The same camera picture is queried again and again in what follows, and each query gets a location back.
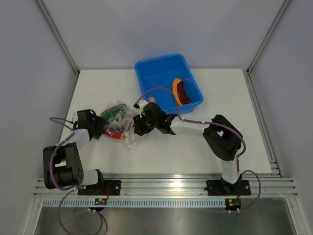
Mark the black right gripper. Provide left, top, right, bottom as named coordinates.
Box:
left=134, top=112, right=159, bottom=136

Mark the fake egg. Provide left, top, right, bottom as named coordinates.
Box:
left=148, top=96, right=156, bottom=103

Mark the clear zip top bag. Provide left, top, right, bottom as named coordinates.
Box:
left=99, top=99, right=150, bottom=149

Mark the red fake chili pepper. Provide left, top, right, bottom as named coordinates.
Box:
left=102, top=130, right=122, bottom=140

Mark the fake steak slice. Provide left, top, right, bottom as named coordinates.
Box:
left=172, top=78, right=191, bottom=106

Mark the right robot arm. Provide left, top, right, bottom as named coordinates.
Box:
left=134, top=100, right=246, bottom=195

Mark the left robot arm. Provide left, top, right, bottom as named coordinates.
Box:
left=43, top=109, right=108, bottom=195

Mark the fake green onion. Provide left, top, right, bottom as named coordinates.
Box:
left=100, top=103, right=128, bottom=122

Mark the grey fake fish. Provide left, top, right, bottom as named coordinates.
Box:
left=106, top=120, right=129, bottom=133

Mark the blue plastic bin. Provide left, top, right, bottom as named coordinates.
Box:
left=134, top=54, right=203, bottom=115

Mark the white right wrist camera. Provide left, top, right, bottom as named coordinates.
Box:
left=133, top=99, right=148, bottom=117

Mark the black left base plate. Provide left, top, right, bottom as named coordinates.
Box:
left=78, top=180, right=121, bottom=196

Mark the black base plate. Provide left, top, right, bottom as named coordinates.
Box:
left=204, top=179, right=251, bottom=196
left=78, top=180, right=121, bottom=196

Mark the white slotted cable duct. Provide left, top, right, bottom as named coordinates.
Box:
left=43, top=198, right=226, bottom=208

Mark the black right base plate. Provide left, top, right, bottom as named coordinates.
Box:
left=204, top=179, right=251, bottom=196

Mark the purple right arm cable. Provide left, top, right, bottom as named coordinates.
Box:
left=134, top=87, right=247, bottom=172

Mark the left aluminium frame post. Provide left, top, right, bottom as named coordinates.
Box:
left=35, top=0, right=79, bottom=76

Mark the aluminium frame post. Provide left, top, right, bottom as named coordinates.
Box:
left=35, top=0, right=79, bottom=76
left=246, top=0, right=293, bottom=75

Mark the aluminium mounting rail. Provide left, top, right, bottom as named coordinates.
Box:
left=33, top=173, right=299, bottom=198

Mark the right aluminium frame post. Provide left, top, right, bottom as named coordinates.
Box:
left=246, top=0, right=293, bottom=75

